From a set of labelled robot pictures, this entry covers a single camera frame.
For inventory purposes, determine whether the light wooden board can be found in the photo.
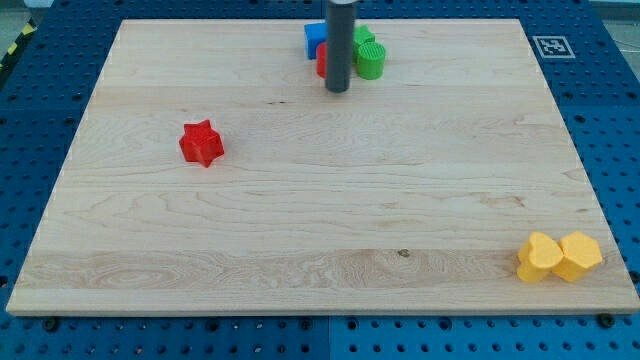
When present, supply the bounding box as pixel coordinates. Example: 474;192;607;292
7;19;639;317

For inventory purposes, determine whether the green cylinder block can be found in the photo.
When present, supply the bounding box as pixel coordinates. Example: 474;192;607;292
356;42;386;80

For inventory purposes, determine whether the yellow heart block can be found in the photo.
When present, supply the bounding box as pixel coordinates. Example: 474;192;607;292
516;232;564;283

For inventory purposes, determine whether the red cylinder block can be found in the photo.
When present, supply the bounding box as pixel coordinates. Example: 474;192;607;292
316;42;327;79

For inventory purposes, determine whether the white fiducial marker tag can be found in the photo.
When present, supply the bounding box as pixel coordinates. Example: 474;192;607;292
533;35;575;59

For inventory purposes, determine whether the red star block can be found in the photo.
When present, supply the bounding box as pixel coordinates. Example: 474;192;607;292
179;119;225;168

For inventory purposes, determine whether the yellow hexagon block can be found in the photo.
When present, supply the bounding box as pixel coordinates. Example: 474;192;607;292
551;231;603;282

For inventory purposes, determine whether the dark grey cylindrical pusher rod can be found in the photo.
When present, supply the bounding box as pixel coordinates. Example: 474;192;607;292
325;0;357;93

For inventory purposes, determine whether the blue cube block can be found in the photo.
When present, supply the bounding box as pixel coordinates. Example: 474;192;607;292
303;22;327;60

